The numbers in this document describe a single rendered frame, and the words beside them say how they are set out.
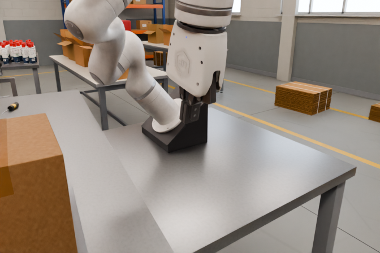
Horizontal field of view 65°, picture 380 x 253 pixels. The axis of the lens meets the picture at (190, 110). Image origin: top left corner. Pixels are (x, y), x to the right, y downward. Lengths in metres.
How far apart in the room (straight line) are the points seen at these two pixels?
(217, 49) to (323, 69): 5.81
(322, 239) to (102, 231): 0.92
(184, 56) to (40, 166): 0.36
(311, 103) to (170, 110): 3.42
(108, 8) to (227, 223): 0.65
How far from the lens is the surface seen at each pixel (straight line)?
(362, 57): 5.86
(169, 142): 1.24
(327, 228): 1.40
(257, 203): 0.98
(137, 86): 1.19
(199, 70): 0.44
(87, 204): 1.00
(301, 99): 4.59
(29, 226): 0.71
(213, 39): 0.43
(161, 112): 1.26
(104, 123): 2.95
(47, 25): 9.08
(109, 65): 1.08
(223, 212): 0.93
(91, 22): 0.79
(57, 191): 0.68
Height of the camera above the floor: 1.39
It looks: 18 degrees down
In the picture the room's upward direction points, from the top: straight up
